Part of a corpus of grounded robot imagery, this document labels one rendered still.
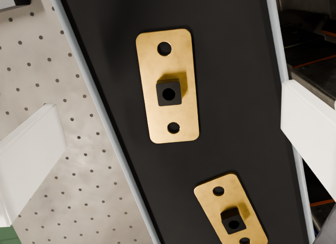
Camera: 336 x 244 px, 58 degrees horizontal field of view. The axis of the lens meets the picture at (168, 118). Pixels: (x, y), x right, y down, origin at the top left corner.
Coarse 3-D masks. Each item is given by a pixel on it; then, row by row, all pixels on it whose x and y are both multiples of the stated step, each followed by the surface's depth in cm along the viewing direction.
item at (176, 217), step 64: (64, 0) 20; (128, 0) 20; (192, 0) 20; (256, 0) 20; (128, 64) 22; (256, 64) 21; (128, 128) 24; (256, 128) 23; (192, 192) 26; (256, 192) 25
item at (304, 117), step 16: (288, 80) 16; (288, 96) 16; (304, 96) 14; (288, 112) 16; (304, 112) 14; (320, 112) 12; (288, 128) 16; (304, 128) 14; (320, 128) 12; (304, 144) 14; (320, 144) 12; (320, 160) 12; (320, 176) 13
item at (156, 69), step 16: (144, 32) 21; (160, 32) 20; (176, 32) 20; (144, 48) 21; (176, 48) 21; (144, 64) 21; (160, 64) 21; (176, 64) 21; (192, 64) 21; (144, 80) 22; (160, 80) 22; (176, 80) 21; (192, 80) 22; (144, 96) 22; (160, 96) 21; (176, 96) 21; (192, 96) 22; (160, 112) 23; (176, 112) 23; (192, 112) 23; (160, 128) 23; (192, 128) 23
